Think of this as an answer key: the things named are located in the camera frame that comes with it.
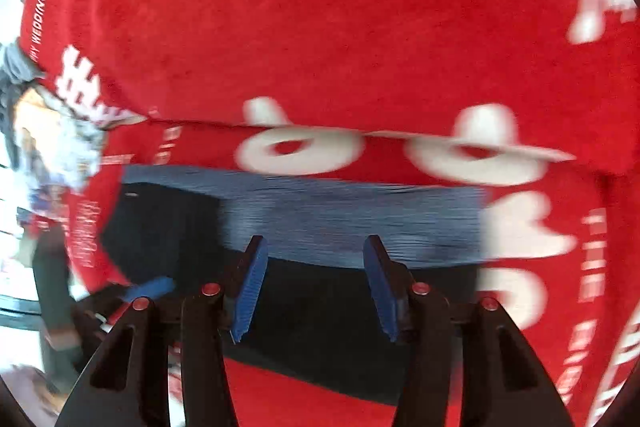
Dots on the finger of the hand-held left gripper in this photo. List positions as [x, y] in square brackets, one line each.
[150, 288]

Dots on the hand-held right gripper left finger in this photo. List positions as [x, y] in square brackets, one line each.
[250, 289]

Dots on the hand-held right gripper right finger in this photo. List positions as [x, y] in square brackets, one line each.
[382, 294]

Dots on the black pants blue floral trim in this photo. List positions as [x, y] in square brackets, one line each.
[310, 307]

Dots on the white floral cloth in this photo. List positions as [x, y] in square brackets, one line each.
[60, 147]

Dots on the red printed blanket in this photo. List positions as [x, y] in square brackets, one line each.
[320, 32]

